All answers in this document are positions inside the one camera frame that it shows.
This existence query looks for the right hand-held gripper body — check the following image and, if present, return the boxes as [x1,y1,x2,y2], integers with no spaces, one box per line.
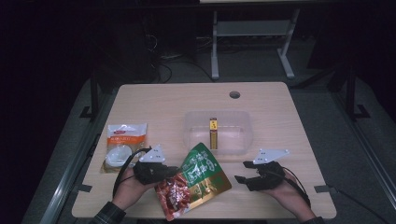
[246,148,290,191]

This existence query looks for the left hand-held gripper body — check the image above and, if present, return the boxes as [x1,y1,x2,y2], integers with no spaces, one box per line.
[133,144,171,185]

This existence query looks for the green and red snack bag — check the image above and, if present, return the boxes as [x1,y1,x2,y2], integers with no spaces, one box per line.
[154,142,233,222]

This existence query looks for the clear plastic container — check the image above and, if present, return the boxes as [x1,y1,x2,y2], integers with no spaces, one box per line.
[182,110,253,156]

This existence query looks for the small yellow box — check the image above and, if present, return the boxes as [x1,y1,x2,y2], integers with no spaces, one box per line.
[208,117,219,150]

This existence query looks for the person's left hand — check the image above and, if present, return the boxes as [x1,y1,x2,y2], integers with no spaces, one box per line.
[112,169,157,211]

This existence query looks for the person's right hand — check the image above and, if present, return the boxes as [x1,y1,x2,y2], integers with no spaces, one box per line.
[264,170,317,222]

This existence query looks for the orange and white food bag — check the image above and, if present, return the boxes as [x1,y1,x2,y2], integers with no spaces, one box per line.
[100,122,148,174]

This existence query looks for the left hand-held gripper black cable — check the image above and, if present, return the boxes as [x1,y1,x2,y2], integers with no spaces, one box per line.
[112,147,153,199]

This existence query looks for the hand-held gripper black cable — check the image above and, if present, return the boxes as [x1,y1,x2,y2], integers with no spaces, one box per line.
[281,166,312,208]
[112,147,153,199]

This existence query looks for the right hand-held gripper black cable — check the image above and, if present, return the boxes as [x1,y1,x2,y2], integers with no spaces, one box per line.
[281,166,312,208]

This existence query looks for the grey table edge bracket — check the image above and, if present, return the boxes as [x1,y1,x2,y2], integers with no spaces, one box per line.
[313,185,339,194]
[73,184,93,194]

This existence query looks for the black metal stand post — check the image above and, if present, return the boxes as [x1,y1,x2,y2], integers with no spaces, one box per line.
[79,73,100,120]
[346,64,372,121]

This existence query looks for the black cable from bracket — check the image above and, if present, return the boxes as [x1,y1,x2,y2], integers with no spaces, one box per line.
[335,187,390,224]

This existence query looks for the black floor cables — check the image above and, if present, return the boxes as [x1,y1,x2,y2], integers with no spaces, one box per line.
[146,31,216,84]

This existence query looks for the white metal stand frame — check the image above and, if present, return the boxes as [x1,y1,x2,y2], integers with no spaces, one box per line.
[210,8,302,80]

